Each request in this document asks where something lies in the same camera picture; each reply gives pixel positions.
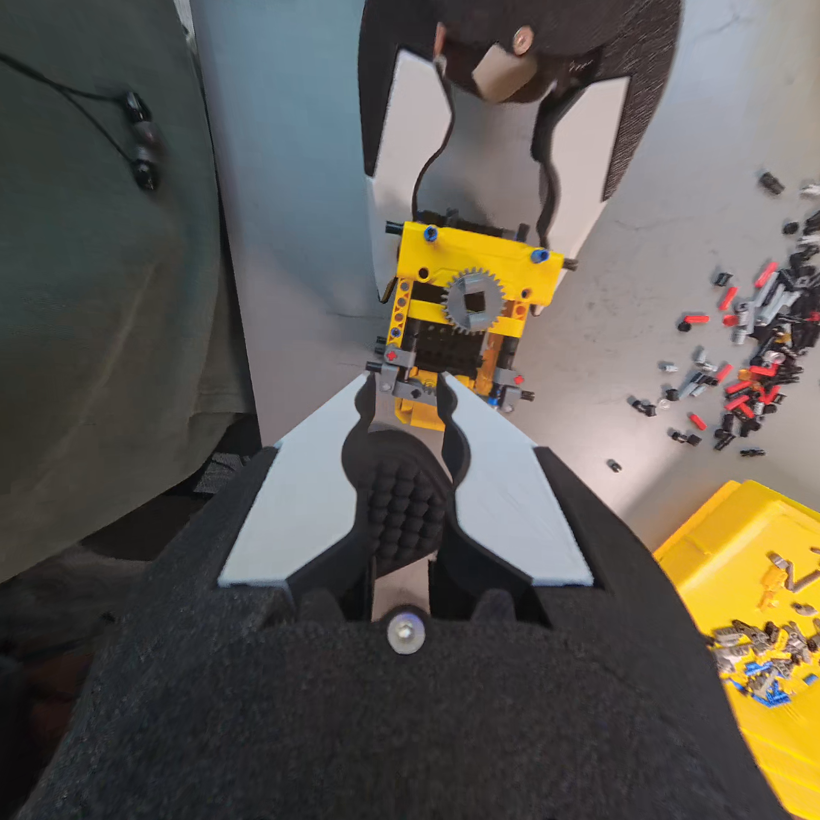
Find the pile of small lego pins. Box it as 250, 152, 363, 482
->
609, 170, 820, 475

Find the heap of grey lego parts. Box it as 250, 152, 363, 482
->
708, 551, 820, 709

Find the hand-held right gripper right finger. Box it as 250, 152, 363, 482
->
429, 373, 596, 617

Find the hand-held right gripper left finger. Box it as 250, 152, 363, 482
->
217, 373, 379, 620

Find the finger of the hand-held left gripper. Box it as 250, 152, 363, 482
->
532, 76, 633, 316
366, 50, 456, 303

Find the yellow lego robot model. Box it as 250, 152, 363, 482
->
366, 208, 577, 431

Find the yellow plastic parts bin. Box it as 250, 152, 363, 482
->
653, 479, 820, 820

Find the black earphone cable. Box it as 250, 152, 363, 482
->
0, 54, 162, 193

